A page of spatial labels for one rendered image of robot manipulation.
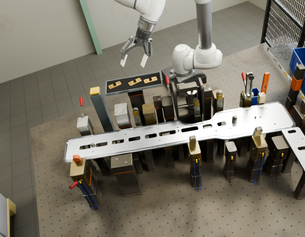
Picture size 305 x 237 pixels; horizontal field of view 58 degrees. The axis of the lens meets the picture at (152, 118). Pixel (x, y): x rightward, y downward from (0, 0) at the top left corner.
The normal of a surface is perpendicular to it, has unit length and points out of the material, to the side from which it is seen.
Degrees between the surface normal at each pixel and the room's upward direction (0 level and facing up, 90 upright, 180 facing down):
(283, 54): 0
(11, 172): 0
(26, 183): 0
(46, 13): 90
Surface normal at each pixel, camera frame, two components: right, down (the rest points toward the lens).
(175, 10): 0.36, 0.63
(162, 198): -0.15, -0.69
